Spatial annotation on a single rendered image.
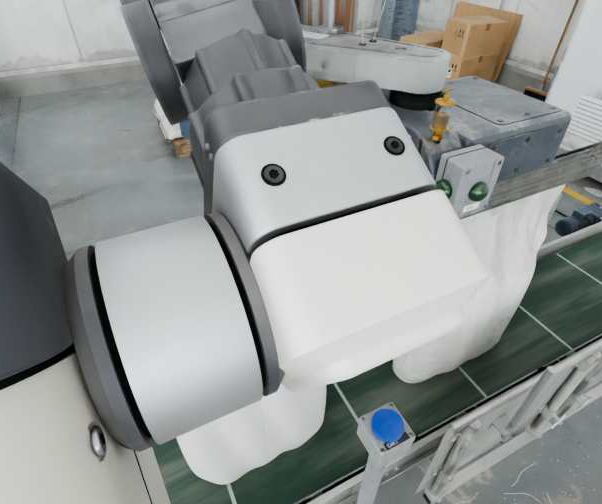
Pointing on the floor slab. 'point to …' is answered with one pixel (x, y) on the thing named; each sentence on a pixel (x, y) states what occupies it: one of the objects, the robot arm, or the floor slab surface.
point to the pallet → (181, 147)
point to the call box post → (370, 482)
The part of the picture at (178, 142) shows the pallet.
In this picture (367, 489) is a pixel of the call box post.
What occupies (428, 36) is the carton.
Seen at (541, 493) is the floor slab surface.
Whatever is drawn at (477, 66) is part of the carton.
